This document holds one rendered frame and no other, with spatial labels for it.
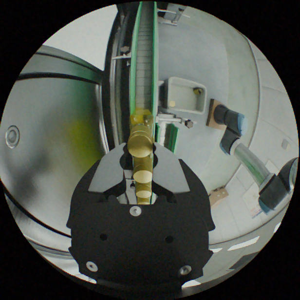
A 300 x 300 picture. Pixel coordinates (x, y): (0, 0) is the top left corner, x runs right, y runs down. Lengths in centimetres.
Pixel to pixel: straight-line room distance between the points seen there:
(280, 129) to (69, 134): 379
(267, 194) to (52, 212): 55
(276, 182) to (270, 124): 330
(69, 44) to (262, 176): 64
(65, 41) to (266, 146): 378
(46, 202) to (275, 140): 376
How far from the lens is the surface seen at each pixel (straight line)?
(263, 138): 369
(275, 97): 393
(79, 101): 20
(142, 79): 39
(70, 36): 23
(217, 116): 64
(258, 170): 47
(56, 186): 16
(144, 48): 47
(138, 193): 19
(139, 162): 15
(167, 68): 57
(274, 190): 45
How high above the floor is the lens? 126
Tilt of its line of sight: 58 degrees down
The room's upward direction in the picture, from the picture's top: 174 degrees clockwise
